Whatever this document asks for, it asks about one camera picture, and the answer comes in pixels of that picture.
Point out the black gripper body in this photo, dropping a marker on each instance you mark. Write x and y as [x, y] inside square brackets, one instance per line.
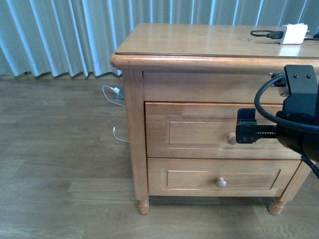
[298, 141]

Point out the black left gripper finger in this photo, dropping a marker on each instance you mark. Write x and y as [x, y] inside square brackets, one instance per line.
[246, 116]

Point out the drawer wooden knob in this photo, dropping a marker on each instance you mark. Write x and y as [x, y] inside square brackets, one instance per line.
[221, 183]
[231, 138]

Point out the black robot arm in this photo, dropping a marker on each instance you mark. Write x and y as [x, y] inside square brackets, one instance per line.
[310, 158]

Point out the light wooden nightstand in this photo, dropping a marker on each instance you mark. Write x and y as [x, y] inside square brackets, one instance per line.
[183, 63]

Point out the white power adapter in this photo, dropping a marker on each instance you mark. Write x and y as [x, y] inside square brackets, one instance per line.
[293, 33]

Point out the grey floor socket box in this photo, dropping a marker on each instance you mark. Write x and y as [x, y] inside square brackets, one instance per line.
[119, 93]

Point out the grey pleated curtain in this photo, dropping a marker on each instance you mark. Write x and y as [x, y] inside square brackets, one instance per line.
[79, 36]

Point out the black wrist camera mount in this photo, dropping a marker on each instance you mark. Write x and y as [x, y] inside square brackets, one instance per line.
[298, 84]

